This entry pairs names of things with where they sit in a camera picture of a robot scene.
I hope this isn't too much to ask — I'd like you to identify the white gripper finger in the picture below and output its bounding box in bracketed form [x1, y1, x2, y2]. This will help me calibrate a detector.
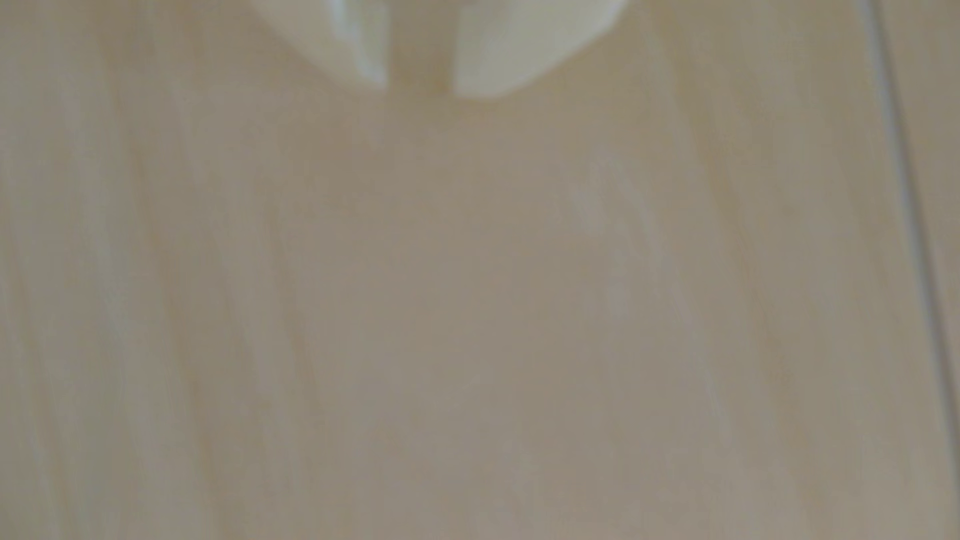
[450, 0, 631, 102]
[249, 0, 393, 93]

